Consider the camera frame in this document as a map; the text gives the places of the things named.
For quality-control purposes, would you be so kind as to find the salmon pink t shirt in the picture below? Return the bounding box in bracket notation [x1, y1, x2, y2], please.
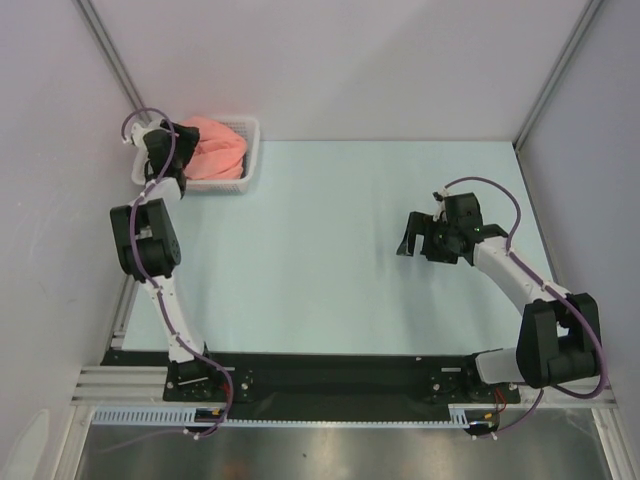
[183, 116, 247, 181]

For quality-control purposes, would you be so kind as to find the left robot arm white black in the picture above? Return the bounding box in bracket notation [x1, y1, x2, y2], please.
[110, 120, 221, 402]

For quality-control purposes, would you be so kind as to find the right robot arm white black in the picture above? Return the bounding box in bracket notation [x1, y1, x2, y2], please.
[397, 212, 607, 401]

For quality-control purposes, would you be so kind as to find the white plastic basket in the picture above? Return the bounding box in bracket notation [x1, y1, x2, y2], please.
[124, 116, 259, 203]

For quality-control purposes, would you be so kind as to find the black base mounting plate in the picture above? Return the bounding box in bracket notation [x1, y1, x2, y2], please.
[102, 349, 520, 424]

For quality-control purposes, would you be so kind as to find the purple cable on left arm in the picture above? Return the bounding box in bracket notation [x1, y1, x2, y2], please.
[121, 107, 236, 441]

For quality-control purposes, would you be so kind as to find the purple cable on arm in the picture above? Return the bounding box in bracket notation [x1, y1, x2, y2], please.
[442, 177, 612, 441]
[121, 107, 236, 441]

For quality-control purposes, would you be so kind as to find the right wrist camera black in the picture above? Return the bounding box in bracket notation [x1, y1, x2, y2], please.
[433, 192, 484, 230]

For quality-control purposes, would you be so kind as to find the left corner aluminium post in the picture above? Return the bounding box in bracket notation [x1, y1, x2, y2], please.
[73, 0, 145, 110]

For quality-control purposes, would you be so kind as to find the corner aluminium post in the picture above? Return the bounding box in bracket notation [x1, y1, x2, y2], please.
[73, 0, 145, 110]
[512, 0, 607, 155]

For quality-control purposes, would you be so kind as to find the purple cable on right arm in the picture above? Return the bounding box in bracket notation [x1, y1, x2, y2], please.
[442, 177, 612, 441]

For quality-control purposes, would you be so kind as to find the aluminium frame rail front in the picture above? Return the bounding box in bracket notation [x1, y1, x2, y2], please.
[71, 366, 167, 406]

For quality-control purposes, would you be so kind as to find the right corner aluminium post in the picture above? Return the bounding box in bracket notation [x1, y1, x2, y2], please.
[512, 0, 607, 155]

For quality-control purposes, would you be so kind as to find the white slotted cable duct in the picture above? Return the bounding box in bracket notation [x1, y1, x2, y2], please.
[92, 405, 236, 425]

